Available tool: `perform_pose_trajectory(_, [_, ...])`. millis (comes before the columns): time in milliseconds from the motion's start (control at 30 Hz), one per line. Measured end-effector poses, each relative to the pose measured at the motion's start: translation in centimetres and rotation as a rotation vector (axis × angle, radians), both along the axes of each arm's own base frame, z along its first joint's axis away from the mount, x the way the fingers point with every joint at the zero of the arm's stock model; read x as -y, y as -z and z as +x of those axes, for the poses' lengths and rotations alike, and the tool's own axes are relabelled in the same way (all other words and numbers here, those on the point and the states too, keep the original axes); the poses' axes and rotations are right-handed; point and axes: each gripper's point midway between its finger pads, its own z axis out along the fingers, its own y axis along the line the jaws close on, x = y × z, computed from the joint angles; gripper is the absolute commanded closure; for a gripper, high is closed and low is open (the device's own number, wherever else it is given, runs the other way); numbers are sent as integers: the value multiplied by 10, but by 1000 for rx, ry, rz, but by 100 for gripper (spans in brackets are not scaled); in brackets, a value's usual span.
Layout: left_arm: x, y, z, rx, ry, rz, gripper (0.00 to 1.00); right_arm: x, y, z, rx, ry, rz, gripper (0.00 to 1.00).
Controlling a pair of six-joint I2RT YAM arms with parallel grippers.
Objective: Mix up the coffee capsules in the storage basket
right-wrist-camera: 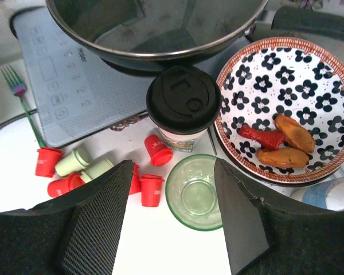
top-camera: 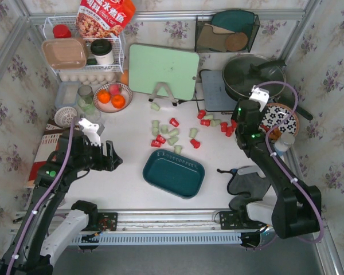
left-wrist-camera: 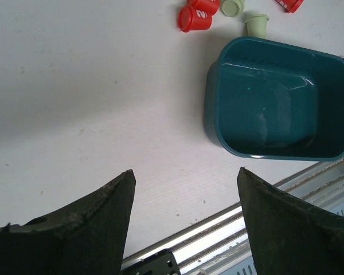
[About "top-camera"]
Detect clear glass cup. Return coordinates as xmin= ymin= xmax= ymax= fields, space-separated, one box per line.
xmin=85 ymin=107 xmax=101 ymax=123

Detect teal storage basket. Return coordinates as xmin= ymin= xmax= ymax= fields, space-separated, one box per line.
xmin=142 ymin=149 xmax=205 ymax=199

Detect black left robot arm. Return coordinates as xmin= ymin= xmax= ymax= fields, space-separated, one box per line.
xmin=0 ymin=130 xmax=123 ymax=274

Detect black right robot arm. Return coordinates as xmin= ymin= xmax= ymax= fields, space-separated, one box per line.
xmin=232 ymin=100 xmax=323 ymax=239

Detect white strainer basket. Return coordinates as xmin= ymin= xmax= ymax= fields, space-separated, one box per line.
xmin=54 ymin=107 xmax=77 ymax=128

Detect green capsule by basket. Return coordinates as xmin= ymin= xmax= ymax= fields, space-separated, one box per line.
xmin=174 ymin=145 xmax=182 ymax=155

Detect white black-lid coffee cup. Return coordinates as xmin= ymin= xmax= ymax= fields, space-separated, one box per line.
xmin=90 ymin=38 xmax=114 ymax=65

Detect floral blue plate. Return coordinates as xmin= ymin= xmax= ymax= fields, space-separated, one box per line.
xmin=259 ymin=103 xmax=300 ymax=144

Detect white bottle grey cap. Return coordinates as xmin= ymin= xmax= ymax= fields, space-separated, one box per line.
xmin=274 ymin=132 xmax=295 ymax=156

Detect patterned orange cloth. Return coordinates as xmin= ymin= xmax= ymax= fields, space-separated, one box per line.
xmin=26 ymin=119 xmax=65 ymax=188

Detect red capsule right middle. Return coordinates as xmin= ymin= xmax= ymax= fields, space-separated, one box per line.
xmin=200 ymin=119 xmax=211 ymax=127

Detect grey induction cooker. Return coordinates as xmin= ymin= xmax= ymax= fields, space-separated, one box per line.
xmin=200 ymin=69 xmax=237 ymax=112

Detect red capsule by cooker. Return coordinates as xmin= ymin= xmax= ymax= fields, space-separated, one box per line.
xmin=197 ymin=109 xmax=206 ymax=120

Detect red capsule center right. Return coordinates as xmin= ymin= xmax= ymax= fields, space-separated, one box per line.
xmin=190 ymin=139 xmax=201 ymax=149

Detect fruit bowl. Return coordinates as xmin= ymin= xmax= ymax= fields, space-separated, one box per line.
xmin=93 ymin=82 xmax=132 ymax=113

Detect green capsule center right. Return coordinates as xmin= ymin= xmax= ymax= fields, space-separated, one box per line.
xmin=189 ymin=128 xmax=198 ymax=139

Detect black frying pan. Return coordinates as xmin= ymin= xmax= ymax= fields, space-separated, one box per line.
xmin=222 ymin=54 xmax=313 ymax=121

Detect green glass jar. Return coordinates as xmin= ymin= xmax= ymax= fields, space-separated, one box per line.
xmin=77 ymin=85 xmax=95 ymax=115

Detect orange fruit left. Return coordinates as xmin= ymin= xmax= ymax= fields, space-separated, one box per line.
xmin=97 ymin=89 xmax=111 ymax=104

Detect orange fruit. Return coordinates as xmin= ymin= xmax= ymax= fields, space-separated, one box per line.
xmin=97 ymin=89 xmax=111 ymax=104
xmin=111 ymin=94 xmax=126 ymax=109

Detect clear food container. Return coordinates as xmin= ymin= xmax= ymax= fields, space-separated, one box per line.
xmin=54 ymin=81 xmax=81 ymax=108

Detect orange fruit right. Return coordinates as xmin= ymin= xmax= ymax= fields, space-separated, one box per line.
xmin=111 ymin=94 xmax=126 ymax=109

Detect red capsule left lower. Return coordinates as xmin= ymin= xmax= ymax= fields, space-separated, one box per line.
xmin=151 ymin=140 xmax=162 ymax=148

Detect red apple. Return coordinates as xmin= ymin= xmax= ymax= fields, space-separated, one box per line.
xmin=108 ymin=83 xmax=122 ymax=96

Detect red capsule center top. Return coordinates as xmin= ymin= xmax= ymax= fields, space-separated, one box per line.
xmin=169 ymin=118 xmax=179 ymax=127

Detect egg carton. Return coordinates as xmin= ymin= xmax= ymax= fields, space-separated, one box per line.
xmin=59 ymin=72 xmax=118 ymax=85

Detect green capsule near board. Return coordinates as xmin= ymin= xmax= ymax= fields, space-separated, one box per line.
xmin=150 ymin=102 xmax=160 ymax=111

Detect orange behind board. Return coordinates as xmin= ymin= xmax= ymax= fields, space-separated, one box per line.
xmin=120 ymin=69 xmax=129 ymax=85

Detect round cork coaster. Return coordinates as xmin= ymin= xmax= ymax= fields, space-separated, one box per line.
xmin=224 ymin=32 xmax=248 ymax=52

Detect beige plastic tray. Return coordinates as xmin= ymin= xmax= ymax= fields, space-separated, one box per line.
xmin=42 ymin=37 xmax=89 ymax=70

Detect black mesh organizer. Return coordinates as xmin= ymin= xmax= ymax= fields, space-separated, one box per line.
xmin=194 ymin=13 xmax=260 ymax=53

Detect green cutting board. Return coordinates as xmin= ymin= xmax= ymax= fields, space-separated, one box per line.
xmin=128 ymin=44 xmax=200 ymax=101

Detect teal plate in organizer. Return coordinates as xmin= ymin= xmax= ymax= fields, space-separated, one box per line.
xmin=211 ymin=10 xmax=255 ymax=36

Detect red lid jar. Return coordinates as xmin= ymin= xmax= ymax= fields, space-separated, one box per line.
xmin=52 ymin=24 xmax=72 ymax=38

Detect red snack bag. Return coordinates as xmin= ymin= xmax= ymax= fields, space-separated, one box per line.
xmin=75 ymin=0 xmax=136 ymax=38

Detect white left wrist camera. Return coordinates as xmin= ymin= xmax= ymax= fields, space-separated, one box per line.
xmin=78 ymin=117 xmax=105 ymax=147

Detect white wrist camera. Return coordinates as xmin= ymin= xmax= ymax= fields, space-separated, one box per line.
xmin=249 ymin=86 xmax=269 ymax=112
xmin=78 ymin=117 xmax=105 ymax=147

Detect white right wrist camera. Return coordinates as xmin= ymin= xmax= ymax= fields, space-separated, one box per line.
xmin=249 ymin=86 xmax=269 ymax=112

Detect white wire rack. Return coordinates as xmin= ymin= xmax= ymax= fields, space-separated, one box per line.
xmin=42 ymin=15 xmax=126 ymax=74

